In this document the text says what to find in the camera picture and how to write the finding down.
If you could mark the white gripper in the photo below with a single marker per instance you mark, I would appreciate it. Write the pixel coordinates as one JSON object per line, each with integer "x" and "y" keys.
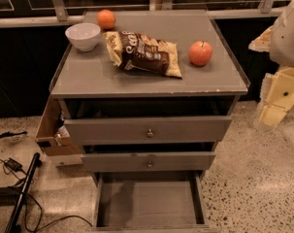
{"x": 288, "y": 41}

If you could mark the brown chip bag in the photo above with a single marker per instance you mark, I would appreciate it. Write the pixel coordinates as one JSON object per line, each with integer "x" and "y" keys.
{"x": 129, "y": 50}

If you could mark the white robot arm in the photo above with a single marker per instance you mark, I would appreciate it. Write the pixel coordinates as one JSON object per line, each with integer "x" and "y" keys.
{"x": 281, "y": 39}

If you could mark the grey middle drawer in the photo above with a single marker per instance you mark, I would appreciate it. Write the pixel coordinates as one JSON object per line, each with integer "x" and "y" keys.
{"x": 148, "y": 161}

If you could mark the grey drawer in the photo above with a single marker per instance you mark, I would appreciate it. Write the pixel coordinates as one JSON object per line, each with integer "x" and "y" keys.
{"x": 147, "y": 130}
{"x": 150, "y": 202}
{"x": 148, "y": 161}

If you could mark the grey top drawer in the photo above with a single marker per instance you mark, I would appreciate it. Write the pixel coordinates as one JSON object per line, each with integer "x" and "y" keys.
{"x": 147, "y": 130}

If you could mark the grey drawer cabinet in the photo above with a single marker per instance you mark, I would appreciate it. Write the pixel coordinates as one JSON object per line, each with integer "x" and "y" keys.
{"x": 164, "y": 107}

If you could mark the grey bottom drawer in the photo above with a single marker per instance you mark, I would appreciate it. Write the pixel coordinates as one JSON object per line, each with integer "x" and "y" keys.
{"x": 150, "y": 202}

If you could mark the red apple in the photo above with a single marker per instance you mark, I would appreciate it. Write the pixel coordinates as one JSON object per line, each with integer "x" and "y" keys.
{"x": 200, "y": 53}

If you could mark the orange fruit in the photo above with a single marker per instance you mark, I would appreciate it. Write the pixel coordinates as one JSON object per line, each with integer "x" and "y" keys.
{"x": 106, "y": 19}

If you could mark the white bowl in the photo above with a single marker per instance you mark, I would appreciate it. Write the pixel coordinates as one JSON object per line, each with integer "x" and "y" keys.
{"x": 83, "y": 36}

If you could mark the cardboard box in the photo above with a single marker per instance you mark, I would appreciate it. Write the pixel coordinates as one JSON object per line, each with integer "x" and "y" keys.
{"x": 48, "y": 136}

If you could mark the metal window railing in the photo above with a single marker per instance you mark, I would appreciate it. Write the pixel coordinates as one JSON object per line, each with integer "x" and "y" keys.
{"x": 137, "y": 4}

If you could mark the black power adapter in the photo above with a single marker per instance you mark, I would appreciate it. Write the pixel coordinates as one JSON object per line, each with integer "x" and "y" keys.
{"x": 13, "y": 165}

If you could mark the black tool on floor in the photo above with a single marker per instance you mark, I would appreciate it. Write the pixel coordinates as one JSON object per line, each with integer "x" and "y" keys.
{"x": 12, "y": 134}

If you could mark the black pole on floor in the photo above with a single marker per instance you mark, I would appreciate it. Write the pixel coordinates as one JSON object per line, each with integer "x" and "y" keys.
{"x": 22, "y": 193}

